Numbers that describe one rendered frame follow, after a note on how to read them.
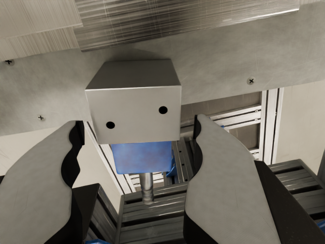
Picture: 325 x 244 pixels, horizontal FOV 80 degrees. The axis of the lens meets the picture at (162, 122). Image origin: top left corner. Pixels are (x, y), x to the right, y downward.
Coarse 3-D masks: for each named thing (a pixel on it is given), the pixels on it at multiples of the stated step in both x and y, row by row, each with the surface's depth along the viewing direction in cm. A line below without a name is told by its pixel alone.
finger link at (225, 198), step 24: (216, 144) 9; (240, 144) 9; (216, 168) 8; (240, 168) 8; (192, 192) 7; (216, 192) 7; (240, 192) 7; (192, 216) 6; (216, 216) 6; (240, 216) 6; (264, 216) 6; (192, 240) 6; (216, 240) 5; (240, 240) 5; (264, 240) 5
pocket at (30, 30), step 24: (0, 0) 7; (24, 0) 7; (48, 0) 7; (72, 0) 7; (0, 24) 7; (24, 24) 7; (48, 24) 7; (72, 24) 8; (0, 48) 7; (24, 48) 7; (48, 48) 7
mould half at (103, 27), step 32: (96, 0) 5; (128, 0) 5; (160, 0) 5; (192, 0) 5; (224, 0) 5; (256, 0) 5; (288, 0) 5; (96, 32) 5; (128, 32) 5; (160, 32) 5
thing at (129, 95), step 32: (128, 64) 14; (160, 64) 13; (96, 96) 10; (128, 96) 10; (160, 96) 10; (96, 128) 11; (128, 128) 11; (160, 128) 11; (128, 160) 14; (160, 160) 14
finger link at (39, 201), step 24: (48, 144) 9; (72, 144) 10; (24, 168) 8; (48, 168) 8; (72, 168) 9; (0, 192) 7; (24, 192) 7; (48, 192) 7; (72, 192) 7; (0, 216) 6; (24, 216) 6; (48, 216) 6; (72, 216) 6; (0, 240) 5; (24, 240) 5; (48, 240) 5; (72, 240) 6
